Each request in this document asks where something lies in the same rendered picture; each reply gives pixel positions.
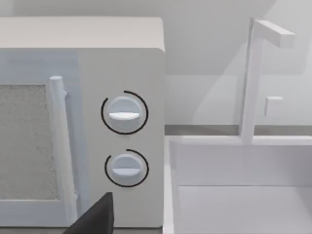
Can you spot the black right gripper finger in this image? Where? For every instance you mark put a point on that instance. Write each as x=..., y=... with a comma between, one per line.
x=97, y=217

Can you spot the pale microwave knob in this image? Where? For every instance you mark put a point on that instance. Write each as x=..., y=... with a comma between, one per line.
x=124, y=112
x=126, y=167

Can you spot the microwave oven door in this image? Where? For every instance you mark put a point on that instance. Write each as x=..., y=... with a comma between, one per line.
x=29, y=136

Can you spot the white sink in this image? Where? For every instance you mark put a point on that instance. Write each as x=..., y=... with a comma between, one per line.
x=234, y=190

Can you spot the pale microwave oven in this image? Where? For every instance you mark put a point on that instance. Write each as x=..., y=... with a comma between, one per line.
x=136, y=73

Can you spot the tall white tap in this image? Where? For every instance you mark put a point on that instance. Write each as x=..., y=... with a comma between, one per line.
x=253, y=80

